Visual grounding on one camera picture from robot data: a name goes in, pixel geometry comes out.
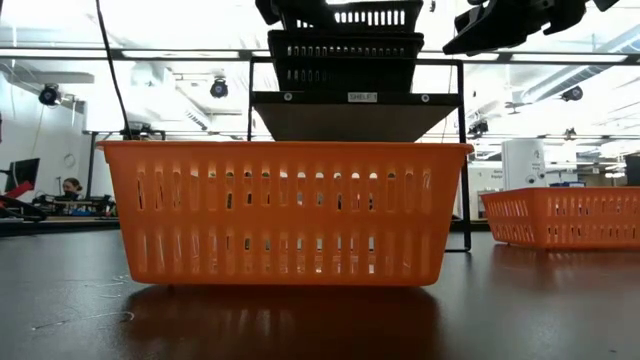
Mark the wooden shelf black metal frame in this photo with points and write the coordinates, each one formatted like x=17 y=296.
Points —
x=350 y=125

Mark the black slotted plastic basket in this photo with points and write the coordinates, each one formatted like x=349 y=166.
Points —
x=370 y=27
x=345 y=37
x=345 y=85

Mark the black background frame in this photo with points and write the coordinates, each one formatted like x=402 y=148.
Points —
x=91 y=165

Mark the orange slotted plastic basket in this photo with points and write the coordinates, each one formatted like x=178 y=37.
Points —
x=120 y=220
x=565 y=192

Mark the white tall cabinet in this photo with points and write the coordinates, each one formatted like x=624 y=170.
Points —
x=522 y=162

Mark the round wall clock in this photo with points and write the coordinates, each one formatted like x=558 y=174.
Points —
x=69 y=160

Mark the black ceiling spotlight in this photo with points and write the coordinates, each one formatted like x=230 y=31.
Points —
x=572 y=93
x=477 y=127
x=50 y=94
x=219 y=88

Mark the black computer monitor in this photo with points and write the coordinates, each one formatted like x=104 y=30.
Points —
x=22 y=175

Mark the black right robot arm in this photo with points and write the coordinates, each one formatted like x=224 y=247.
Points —
x=606 y=4

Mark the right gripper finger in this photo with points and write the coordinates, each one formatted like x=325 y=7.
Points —
x=500 y=32
x=482 y=16

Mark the person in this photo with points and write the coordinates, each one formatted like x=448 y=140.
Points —
x=72 y=187

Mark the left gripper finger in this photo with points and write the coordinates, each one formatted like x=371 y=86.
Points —
x=269 y=11

